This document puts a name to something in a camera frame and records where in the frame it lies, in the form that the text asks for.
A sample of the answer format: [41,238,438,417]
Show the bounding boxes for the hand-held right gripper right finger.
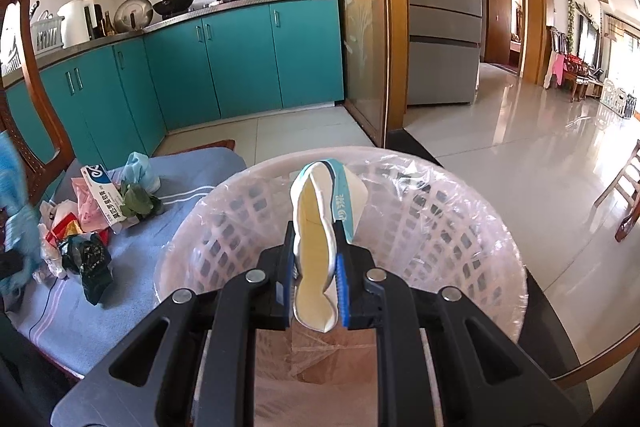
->
[332,221,593,427]

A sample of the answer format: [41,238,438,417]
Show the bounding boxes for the red snack wrapper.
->
[45,214,113,249]

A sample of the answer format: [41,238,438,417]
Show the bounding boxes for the white plastic fence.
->
[600,78,637,120]

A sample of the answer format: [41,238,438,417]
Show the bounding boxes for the brown wooden door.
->
[484,0,526,68]

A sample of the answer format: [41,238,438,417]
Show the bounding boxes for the white dish rack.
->
[29,14,67,54]

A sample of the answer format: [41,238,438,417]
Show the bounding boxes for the wood framed glass door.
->
[312,0,407,148]

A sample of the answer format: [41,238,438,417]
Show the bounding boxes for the green leaf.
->
[120,183,163,220]

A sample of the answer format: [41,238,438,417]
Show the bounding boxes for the pink printed plastic bag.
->
[70,177,108,230]

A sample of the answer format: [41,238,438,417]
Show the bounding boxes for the white plastic waste basket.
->
[152,146,529,427]

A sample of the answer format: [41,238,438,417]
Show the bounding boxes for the steel wok lid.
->
[113,0,155,32]

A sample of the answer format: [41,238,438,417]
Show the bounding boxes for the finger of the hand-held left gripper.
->
[0,253,25,297]

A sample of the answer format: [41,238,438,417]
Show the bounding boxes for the light wooden slatted chair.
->
[592,139,640,244]

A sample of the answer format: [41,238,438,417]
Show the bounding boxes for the black plastic bag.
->
[57,233,115,306]

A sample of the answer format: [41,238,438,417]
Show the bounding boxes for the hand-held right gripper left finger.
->
[50,221,301,427]

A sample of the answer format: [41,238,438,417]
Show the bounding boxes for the blue face mask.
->
[112,152,161,192]

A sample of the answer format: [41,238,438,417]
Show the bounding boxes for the white plastic bag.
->
[32,199,71,283]

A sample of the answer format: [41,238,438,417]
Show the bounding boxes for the dark carved armchair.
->
[550,26,606,104]

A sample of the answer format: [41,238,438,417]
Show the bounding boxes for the white blue ointment box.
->
[80,163,126,233]

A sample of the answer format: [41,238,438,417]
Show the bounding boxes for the green leaf garland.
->
[564,0,577,45]

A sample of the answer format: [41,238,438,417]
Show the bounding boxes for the pink cloth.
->
[544,54,568,90]

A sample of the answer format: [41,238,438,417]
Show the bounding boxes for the white electric kettle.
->
[56,0,97,48]

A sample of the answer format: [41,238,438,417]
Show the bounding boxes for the black frying pan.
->
[151,0,197,18]

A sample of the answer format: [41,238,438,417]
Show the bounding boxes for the blue striped cloth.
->
[5,148,248,378]

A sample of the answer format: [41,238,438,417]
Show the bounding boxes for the crushed white blue paper carton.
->
[290,159,368,335]

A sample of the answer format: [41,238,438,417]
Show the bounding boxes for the silver refrigerator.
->
[402,0,484,108]

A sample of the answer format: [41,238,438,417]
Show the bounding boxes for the white lined waste basket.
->
[152,146,529,427]

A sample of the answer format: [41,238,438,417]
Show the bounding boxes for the blue plastic bag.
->
[0,131,41,293]

